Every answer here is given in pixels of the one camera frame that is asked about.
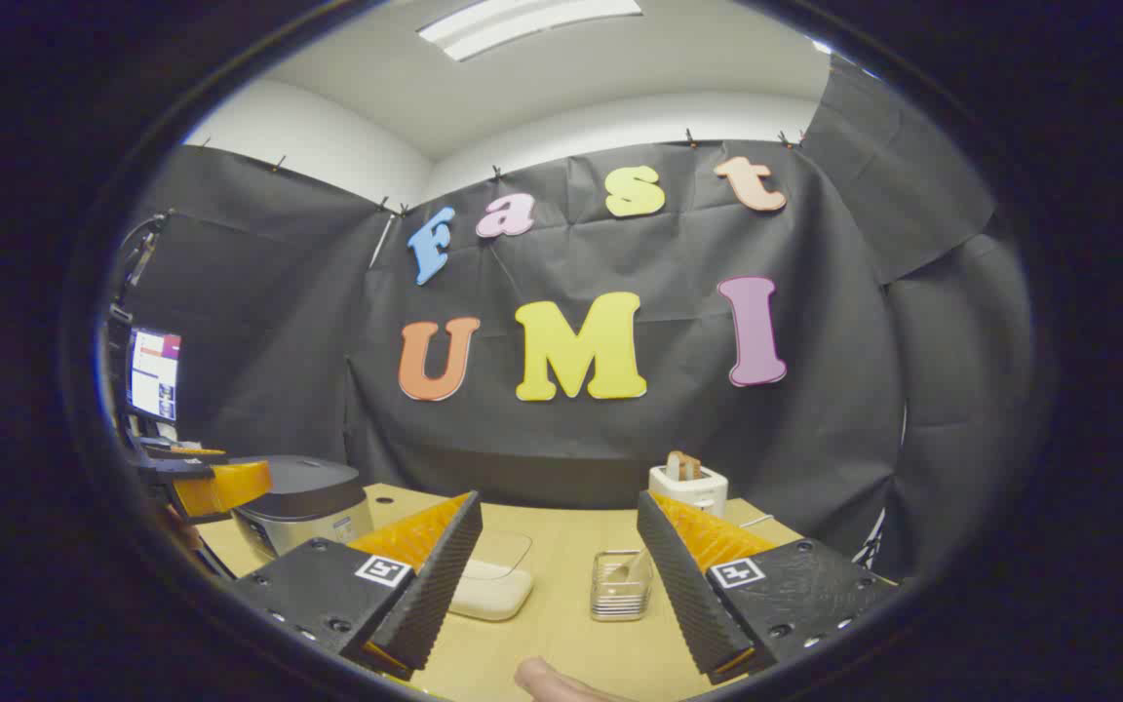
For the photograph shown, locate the computer monitor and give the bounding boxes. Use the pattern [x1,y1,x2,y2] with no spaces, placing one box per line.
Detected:
[126,327,182,422]

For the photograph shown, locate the clear box of rice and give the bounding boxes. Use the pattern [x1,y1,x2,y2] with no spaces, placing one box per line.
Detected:
[449,529,534,622]

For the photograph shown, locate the silver black rice cooker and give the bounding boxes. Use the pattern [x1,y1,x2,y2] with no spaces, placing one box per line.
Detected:
[230,455,374,560]

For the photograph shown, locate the wire chopstick holder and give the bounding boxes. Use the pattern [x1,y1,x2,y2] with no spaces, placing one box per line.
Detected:
[591,550,653,622]

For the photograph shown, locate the white toaster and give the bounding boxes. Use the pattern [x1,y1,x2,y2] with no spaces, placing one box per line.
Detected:
[648,464,728,518]

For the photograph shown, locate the ceiling light panel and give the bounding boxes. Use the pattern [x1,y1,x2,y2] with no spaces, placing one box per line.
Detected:
[417,0,642,61]

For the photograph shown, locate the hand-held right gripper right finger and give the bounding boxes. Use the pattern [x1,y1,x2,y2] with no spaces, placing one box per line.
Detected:
[637,490,899,685]

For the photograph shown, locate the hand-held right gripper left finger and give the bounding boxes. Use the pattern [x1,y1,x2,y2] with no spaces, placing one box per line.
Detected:
[230,490,484,682]

